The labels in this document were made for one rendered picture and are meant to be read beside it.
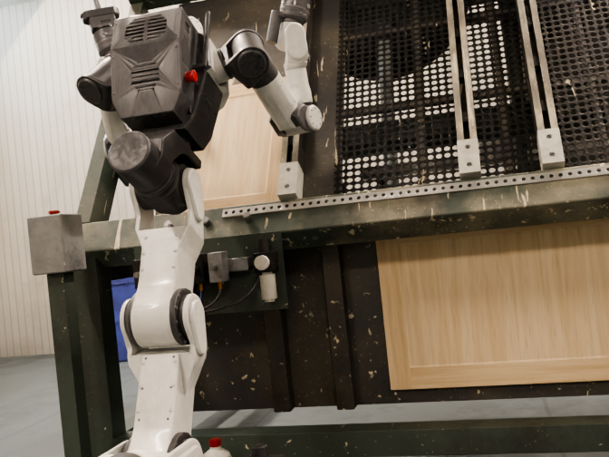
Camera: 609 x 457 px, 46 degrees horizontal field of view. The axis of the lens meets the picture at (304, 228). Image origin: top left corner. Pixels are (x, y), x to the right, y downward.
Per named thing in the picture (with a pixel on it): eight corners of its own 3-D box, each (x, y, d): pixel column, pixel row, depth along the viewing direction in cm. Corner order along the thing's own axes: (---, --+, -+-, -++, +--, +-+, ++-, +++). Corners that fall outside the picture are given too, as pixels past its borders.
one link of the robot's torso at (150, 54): (199, 102, 175) (207, -14, 189) (76, 121, 184) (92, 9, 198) (241, 159, 202) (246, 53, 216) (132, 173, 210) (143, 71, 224)
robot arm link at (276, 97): (314, 143, 213) (276, 83, 200) (278, 150, 220) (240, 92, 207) (325, 119, 220) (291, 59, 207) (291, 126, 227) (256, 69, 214)
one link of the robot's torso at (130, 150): (149, 169, 169) (156, 104, 176) (101, 175, 173) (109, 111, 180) (198, 215, 194) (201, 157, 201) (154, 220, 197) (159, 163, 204)
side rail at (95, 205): (90, 240, 255) (73, 224, 246) (141, 24, 313) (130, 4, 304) (104, 238, 254) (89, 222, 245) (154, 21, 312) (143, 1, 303)
